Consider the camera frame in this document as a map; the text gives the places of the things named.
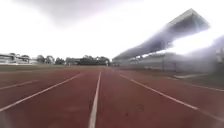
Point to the row of trees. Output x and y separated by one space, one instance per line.
76 60

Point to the red running track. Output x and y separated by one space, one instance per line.
126 100

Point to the grandstand with roof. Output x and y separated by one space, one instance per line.
173 43

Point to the green grass field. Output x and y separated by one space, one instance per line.
30 67

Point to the low pale building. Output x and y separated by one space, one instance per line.
15 59

